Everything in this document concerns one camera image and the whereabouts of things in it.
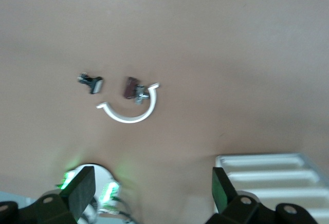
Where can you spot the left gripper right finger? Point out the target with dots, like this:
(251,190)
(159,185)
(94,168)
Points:
(226,198)

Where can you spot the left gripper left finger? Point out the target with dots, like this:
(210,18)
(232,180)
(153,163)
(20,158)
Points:
(77,193)

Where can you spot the white drawer cabinet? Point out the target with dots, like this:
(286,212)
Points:
(257,155)

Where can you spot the chrome angle valve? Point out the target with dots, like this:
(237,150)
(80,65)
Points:
(140,96)

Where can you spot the brown cylinder part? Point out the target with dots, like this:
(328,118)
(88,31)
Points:
(128,88)

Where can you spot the black square push switch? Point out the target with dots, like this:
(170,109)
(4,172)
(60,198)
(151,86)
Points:
(95,85)

